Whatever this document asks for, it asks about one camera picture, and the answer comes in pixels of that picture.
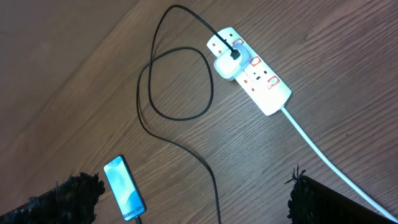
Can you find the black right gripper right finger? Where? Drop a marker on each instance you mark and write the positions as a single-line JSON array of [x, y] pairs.
[[313, 203]]

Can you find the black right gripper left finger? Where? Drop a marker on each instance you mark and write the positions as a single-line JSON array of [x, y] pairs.
[[71, 202]]

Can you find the blue Samsung Galaxy smartphone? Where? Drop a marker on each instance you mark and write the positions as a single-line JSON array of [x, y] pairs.
[[124, 189]]

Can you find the white power extension strip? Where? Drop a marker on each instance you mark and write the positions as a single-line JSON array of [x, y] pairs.
[[258, 80]]

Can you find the white USB charger plug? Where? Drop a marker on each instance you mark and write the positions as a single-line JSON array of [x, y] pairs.
[[231, 63]]

